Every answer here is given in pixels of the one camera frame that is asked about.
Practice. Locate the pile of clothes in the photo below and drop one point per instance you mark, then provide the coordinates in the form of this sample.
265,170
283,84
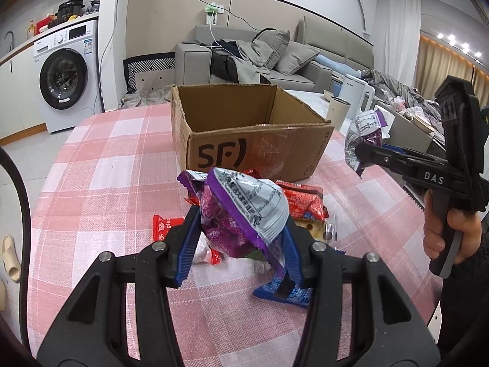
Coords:
237,61

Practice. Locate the red container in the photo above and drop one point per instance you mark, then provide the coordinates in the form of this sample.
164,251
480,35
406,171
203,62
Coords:
46,23

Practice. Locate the grey sofa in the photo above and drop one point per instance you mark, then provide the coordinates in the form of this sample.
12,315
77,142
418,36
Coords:
191,65

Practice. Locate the purple snack packet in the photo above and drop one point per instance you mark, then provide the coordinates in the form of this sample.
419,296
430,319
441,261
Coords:
237,233
363,130
191,185

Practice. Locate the white washing machine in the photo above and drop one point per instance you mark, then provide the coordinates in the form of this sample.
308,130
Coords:
65,80

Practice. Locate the pink checked tablecloth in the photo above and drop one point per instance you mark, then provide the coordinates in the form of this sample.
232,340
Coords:
114,183

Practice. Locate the green snack packet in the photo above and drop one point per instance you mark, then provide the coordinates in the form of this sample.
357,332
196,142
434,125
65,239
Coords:
259,263

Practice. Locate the white electric kettle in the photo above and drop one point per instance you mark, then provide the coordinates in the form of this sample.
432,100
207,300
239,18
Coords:
353,91

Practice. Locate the person's right forearm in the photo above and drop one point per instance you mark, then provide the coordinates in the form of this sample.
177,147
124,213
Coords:
466,306

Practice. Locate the white coffee table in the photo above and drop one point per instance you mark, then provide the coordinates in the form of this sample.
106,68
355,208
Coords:
313,103

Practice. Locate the yellow snack packet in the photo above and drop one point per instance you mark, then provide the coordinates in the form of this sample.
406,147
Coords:
311,229

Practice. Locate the beige cup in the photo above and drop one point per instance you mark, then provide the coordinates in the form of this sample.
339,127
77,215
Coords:
338,114

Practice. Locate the red white snack packet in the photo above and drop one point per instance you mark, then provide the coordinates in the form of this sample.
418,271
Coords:
166,227

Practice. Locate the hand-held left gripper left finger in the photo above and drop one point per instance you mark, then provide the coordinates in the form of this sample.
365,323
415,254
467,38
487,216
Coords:
187,248

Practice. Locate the black rice cooker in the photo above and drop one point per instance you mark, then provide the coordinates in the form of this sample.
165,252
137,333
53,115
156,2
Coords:
70,9

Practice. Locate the beige curtain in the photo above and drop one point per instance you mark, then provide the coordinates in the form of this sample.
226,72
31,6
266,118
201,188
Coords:
443,68

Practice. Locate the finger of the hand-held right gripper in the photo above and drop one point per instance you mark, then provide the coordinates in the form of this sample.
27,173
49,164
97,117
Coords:
382,158
393,149

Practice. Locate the grey storage box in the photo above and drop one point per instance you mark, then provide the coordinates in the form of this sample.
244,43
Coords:
405,130

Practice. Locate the metal faucet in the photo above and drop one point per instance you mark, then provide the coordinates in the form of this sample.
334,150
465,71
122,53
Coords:
8,36

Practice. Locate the grey crumpled clothes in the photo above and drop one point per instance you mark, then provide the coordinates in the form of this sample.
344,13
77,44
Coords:
401,88

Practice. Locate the white kitchen cabinet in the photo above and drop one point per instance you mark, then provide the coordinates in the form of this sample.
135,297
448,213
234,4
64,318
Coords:
19,95

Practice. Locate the clear plastic wrapper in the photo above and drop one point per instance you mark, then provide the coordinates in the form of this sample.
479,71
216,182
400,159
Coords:
332,223

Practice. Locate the grey pillow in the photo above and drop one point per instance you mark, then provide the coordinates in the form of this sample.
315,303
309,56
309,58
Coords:
296,59
273,47

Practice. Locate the crumpled cloth on floor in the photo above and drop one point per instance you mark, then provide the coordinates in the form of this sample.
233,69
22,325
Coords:
145,97

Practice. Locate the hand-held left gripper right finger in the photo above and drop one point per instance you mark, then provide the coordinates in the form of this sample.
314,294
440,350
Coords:
294,262

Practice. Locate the yellow bottle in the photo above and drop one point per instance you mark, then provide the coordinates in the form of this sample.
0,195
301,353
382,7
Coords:
31,30

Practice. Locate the person's right hand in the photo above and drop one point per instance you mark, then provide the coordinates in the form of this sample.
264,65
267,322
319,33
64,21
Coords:
468,233

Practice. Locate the green white power strip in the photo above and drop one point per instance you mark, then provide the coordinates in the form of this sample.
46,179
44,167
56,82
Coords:
213,13

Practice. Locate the brown cardboard box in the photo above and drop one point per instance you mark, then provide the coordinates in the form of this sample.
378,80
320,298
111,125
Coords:
221,153

